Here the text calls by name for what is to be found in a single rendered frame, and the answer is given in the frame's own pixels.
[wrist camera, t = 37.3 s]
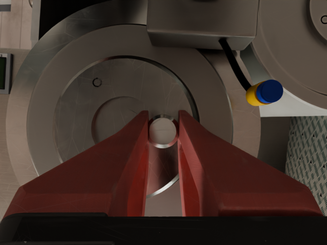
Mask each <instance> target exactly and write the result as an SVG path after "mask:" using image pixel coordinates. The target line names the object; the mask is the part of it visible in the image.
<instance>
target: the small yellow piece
mask: <svg viewBox="0 0 327 245"><path fill-rule="evenodd" d="M218 42H219V43H220V45H221V47H222V48H223V50H224V52H225V54H226V57H227V59H228V61H229V63H230V65H231V68H232V70H233V72H234V74H235V75H236V77H237V79H238V81H239V82H240V84H241V85H242V86H243V88H244V89H245V90H246V100H247V101H248V103H249V104H251V105H254V106H260V105H268V104H271V103H274V102H277V101H278V100H279V99H280V98H281V97H282V95H283V87H282V85H281V84H280V83H279V82H278V81H276V80H273V79H272V80H267V81H262V82H260V83H258V84H255V85H253V86H251V84H250V83H249V82H248V80H247V79H246V77H245V76H244V74H243V72H242V70H241V68H240V67H239V64H238V62H237V60H236V58H235V56H234V54H233V52H232V49H231V48H230V46H229V44H228V42H227V41H226V40H219V41H218Z"/></svg>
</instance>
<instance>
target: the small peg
mask: <svg viewBox="0 0 327 245"><path fill-rule="evenodd" d="M178 138H179V125H178V122H177V121H176V120H175V119H174V118H173V117H171V116H169V115H166V114H160V115H156V116H154V117H153V118H152V119H150V121H149V122H148V140H149V142H150V143H151V144H152V145H154V146H156V147H158V148H167V147H170V146H172V145H173V144H175V142H176V141H177V140H178Z"/></svg>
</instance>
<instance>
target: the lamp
mask: <svg viewBox="0 0 327 245"><path fill-rule="evenodd" d="M4 61H5V59H3V58H0V88H3V79H4Z"/></svg>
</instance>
